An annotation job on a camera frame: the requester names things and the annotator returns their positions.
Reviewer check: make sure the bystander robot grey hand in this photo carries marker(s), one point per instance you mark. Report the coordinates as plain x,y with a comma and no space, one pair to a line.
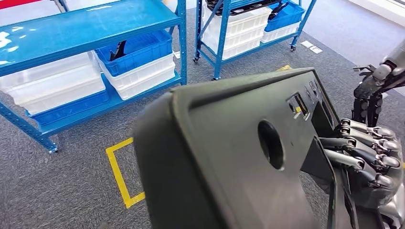
367,91

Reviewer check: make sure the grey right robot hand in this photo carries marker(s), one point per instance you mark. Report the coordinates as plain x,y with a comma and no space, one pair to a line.
373,177

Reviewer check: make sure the large black plastic panel part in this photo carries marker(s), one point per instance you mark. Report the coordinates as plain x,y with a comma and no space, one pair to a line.
221,158

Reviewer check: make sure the bystander robot silver arm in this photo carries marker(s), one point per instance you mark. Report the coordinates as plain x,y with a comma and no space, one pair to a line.
395,60

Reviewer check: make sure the small black plastic part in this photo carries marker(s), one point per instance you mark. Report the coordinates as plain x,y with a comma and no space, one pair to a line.
117,50
277,11

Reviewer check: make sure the blue metal shelf rack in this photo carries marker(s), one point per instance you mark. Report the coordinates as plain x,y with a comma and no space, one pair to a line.
223,38
79,28

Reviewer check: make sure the white floor tag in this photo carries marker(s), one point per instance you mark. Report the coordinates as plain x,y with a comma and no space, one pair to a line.
307,44
316,49

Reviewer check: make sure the yellow floor tape strip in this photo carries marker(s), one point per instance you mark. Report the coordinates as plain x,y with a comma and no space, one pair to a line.
284,68

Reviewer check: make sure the blue plastic bin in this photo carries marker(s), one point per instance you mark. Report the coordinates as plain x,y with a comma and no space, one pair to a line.
69,110
284,19
142,53

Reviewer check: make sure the yellow floor tape rectangle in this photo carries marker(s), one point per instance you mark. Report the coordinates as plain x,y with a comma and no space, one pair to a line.
115,170

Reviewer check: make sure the red floor tape line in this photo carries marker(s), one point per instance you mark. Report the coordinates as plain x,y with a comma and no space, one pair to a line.
15,3

